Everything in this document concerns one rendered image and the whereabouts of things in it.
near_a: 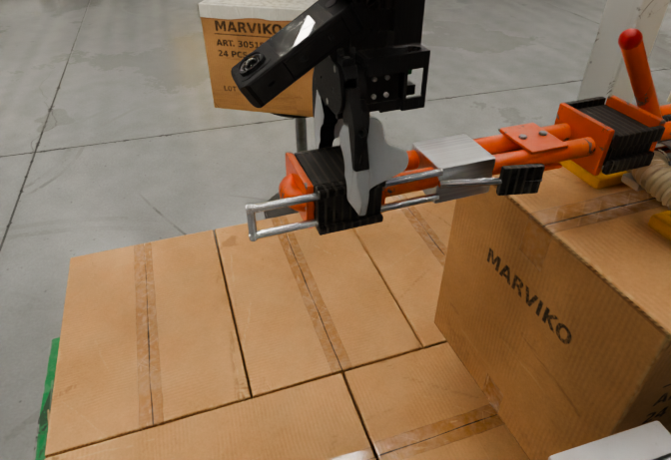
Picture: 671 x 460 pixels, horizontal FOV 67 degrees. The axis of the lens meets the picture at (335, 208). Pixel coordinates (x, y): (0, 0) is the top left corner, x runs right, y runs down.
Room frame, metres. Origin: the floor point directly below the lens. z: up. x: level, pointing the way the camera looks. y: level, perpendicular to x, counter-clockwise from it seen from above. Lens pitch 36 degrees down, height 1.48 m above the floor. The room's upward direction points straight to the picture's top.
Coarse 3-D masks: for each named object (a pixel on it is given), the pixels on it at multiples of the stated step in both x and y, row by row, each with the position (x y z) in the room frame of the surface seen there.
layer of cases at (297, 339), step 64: (128, 256) 1.06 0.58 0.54; (192, 256) 1.06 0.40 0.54; (256, 256) 1.06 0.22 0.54; (320, 256) 1.06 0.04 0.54; (384, 256) 1.06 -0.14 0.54; (64, 320) 0.83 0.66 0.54; (128, 320) 0.83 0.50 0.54; (192, 320) 0.83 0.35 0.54; (256, 320) 0.83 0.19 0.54; (320, 320) 0.83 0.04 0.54; (384, 320) 0.83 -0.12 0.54; (64, 384) 0.65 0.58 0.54; (128, 384) 0.65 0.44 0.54; (192, 384) 0.65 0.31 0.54; (256, 384) 0.65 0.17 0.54; (320, 384) 0.65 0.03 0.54; (384, 384) 0.65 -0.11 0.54; (448, 384) 0.65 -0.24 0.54; (64, 448) 0.51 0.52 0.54; (128, 448) 0.51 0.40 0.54; (192, 448) 0.51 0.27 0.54; (256, 448) 0.51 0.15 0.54; (320, 448) 0.51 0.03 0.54; (384, 448) 0.51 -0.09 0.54; (448, 448) 0.51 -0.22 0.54; (512, 448) 0.51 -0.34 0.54
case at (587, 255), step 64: (576, 192) 0.61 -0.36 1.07; (640, 192) 0.62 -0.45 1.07; (448, 256) 0.71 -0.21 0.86; (512, 256) 0.57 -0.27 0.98; (576, 256) 0.47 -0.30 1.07; (640, 256) 0.47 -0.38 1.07; (448, 320) 0.67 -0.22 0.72; (512, 320) 0.53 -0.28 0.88; (576, 320) 0.44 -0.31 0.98; (640, 320) 0.38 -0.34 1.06; (512, 384) 0.49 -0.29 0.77; (576, 384) 0.41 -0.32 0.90; (640, 384) 0.35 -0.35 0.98
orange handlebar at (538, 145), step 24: (480, 144) 0.51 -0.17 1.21; (504, 144) 0.51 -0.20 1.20; (528, 144) 0.50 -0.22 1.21; (552, 144) 0.50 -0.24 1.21; (576, 144) 0.51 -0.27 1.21; (408, 168) 0.47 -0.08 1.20; (432, 168) 0.45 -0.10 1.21; (552, 168) 0.49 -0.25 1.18; (288, 192) 0.40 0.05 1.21; (408, 192) 0.43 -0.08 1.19
